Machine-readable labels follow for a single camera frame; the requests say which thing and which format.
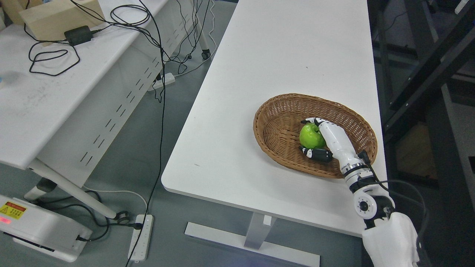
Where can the cardboard box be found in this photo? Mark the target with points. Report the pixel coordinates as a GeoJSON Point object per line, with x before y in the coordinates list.
{"type": "Point", "coordinates": [49, 21]}

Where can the white standing desk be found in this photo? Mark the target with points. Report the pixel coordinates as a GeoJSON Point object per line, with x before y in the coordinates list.
{"type": "Point", "coordinates": [318, 48]}

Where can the white folding table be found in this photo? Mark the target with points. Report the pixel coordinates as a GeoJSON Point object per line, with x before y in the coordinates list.
{"type": "Point", "coordinates": [60, 127]}

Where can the white power strip far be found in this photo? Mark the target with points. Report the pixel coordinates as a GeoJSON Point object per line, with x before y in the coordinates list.
{"type": "Point", "coordinates": [166, 80]}

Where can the white power strip near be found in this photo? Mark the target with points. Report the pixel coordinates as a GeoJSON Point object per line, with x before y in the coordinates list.
{"type": "Point", "coordinates": [139, 245]}

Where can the green apple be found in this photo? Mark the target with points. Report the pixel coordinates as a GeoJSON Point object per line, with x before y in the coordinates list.
{"type": "Point", "coordinates": [310, 137]}

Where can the brown wicker basket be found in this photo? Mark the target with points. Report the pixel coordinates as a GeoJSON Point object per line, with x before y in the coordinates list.
{"type": "Point", "coordinates": [278, 122]}

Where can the black power adapter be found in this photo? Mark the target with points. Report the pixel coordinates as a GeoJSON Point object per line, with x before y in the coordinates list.
{"type": "Point", "coordinates": [78, 35]}

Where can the white power strip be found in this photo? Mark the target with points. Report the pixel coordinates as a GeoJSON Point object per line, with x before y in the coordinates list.
{"type": "Point", "coordinates": [166, 80]}
{"type": "Point", "coordinates": [139, 245]}

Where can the white machine with warning label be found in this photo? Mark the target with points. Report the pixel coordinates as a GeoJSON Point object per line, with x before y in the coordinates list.
{"type": "Point", "coordinates": [42, 230]}

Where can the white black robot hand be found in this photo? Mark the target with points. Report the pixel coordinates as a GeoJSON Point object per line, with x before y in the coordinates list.
{"type": "Point", "coordinates": [339, 144]}

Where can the black shelf frame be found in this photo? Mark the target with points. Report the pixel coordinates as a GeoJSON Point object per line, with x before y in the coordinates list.
{"type": "Point", "coordinates": [424, 59]}

